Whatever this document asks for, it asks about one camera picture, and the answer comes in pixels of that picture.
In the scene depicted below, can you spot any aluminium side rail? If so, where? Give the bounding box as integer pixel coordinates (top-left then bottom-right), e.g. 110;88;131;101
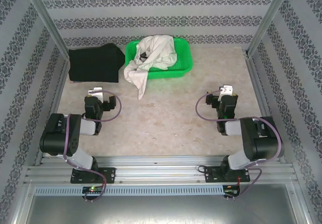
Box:
34;55;72;166
245;50;287;164

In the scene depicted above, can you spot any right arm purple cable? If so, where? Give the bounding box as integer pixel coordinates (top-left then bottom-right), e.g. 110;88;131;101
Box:
195;89;284;198

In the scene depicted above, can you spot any green plastic basket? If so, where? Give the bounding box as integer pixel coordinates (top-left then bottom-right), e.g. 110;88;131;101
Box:
125;37;194;80

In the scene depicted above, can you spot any aluminium frame post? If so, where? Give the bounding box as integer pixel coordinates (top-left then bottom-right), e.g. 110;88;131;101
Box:
21;0;71;60
246;0;294;57

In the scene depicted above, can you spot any small circuit board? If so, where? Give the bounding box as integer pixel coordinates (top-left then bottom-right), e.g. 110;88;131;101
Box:
224;185;241;197
82;186;104;194

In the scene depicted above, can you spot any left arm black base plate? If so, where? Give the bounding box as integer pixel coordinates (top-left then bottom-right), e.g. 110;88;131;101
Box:
70;167;116;184

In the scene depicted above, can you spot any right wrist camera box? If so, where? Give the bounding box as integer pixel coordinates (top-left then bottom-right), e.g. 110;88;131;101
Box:
218;84;234;101

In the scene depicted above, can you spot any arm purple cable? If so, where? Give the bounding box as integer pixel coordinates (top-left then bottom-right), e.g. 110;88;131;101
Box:
195;89;284;198
62;90;123;202

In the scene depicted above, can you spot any black t-shirt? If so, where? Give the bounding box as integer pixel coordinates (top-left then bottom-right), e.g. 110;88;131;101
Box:
68;42;126;84

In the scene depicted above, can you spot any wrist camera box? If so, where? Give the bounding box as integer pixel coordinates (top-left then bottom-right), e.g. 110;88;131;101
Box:
218;84;234;101
87;87;104;101

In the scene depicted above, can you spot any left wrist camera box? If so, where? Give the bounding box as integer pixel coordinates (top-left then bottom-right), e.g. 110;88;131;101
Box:
87;87;104;101

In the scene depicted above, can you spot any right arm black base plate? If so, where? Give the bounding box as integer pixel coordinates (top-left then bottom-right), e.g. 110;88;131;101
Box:
205;165;251;184

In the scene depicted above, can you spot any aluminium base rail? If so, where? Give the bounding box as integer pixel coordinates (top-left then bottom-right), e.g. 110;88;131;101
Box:
24;155;299;184

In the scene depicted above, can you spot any grey metal bottom panel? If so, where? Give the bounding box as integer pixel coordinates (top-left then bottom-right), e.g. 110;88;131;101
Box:
7;183;311;224

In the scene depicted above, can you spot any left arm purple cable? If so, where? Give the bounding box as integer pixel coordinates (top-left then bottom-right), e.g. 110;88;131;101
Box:
62;90;123;202

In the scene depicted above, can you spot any white slotted cable duct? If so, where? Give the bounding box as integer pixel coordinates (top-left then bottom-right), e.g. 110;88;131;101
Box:
34;185;224;196

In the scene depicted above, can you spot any white t-shirt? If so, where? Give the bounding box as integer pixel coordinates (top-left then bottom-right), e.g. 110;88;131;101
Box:
123;34;178;101

